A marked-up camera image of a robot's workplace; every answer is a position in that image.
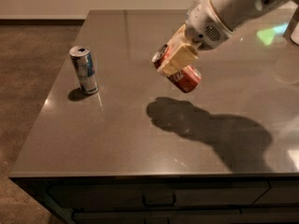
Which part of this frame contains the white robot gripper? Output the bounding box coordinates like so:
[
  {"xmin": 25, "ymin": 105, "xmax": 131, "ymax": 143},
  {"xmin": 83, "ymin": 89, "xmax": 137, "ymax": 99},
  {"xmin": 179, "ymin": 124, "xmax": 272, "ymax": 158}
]
[{"xmin": 158, "ymin": 0, "xmax": 233, "ymax": 77}]

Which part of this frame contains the red coke can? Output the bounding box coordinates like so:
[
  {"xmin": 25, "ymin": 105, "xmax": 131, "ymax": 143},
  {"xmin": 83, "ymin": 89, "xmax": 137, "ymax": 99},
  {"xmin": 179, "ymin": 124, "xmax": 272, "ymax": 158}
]
[{"xmin": 152, "ymin": 45, "xmax": 202, "ymax": 93}]

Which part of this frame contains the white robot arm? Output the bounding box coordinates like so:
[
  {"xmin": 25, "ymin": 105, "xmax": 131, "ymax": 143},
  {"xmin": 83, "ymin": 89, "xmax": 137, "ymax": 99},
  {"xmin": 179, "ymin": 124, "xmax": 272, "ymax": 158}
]
[{"xmin": 158, "ymin": 0, "xmax": 299, "ymax": 77}]

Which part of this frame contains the blue silver energy drink can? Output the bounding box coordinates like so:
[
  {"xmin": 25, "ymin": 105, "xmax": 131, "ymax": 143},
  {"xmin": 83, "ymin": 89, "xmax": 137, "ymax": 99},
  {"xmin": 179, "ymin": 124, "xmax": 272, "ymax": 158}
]
[{"xmin": 69, "ymin": 46, "xmax": 98, "ymax": 95}]

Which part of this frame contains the clear plastic water bottle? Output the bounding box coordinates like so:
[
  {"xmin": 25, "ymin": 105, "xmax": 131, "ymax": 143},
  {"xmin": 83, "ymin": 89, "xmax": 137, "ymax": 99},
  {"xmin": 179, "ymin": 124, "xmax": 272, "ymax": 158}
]
[{"xmin": 186, "ymin": 0, "xmax": 203, "ymax": 20}]

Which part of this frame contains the dark cabinet drawer with handle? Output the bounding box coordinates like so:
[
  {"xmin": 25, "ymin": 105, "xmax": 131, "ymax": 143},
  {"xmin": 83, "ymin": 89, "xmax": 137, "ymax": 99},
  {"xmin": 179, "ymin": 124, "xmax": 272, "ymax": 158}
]
[{"xmin": 48, "ymin": 182, "xmax": 269, "ymax": 212}]

